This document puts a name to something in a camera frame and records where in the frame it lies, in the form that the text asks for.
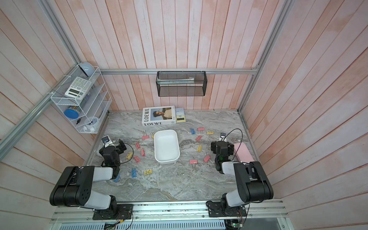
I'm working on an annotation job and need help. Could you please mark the white storage box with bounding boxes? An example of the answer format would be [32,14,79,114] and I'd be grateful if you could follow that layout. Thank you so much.
[154,129,180,164]

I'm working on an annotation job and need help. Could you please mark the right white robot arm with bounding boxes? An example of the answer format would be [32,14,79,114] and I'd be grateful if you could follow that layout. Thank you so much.
[211,140,274,209]

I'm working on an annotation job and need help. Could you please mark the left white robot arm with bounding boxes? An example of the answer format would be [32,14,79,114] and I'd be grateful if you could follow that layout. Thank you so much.
[49,137,126,211]

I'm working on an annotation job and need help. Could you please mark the yellow blue calculator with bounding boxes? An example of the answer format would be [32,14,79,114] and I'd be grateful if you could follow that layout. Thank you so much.
[175,108,186,123]

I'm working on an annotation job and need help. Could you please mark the blue lid container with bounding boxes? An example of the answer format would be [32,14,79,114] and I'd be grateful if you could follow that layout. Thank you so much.
[64,106,80,119]

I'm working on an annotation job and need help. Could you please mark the white LOEWE book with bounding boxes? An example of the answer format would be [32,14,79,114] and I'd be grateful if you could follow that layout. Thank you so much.
[141,106,176,127]

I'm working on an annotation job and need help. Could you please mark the white calculator on shelf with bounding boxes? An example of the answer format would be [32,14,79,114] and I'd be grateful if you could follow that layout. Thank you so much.
[64,77,92,101]

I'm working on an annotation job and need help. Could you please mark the papers in mesh basket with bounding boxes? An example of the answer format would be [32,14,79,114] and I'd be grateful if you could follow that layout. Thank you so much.
[156,77,195,85]

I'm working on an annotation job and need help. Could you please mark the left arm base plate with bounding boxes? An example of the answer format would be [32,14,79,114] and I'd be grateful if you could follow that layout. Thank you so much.
[92,204,133,220]

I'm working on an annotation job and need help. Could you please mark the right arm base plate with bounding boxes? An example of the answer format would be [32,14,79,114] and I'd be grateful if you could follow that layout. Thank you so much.
[206,200,247,218]

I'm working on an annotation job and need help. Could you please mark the white wire shelf rack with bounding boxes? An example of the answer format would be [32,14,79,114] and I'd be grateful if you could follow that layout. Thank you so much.
[51,66,112,134]

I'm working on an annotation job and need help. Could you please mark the black mesh wall basket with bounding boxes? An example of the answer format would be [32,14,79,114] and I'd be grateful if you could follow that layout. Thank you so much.
[156,71,208,97]

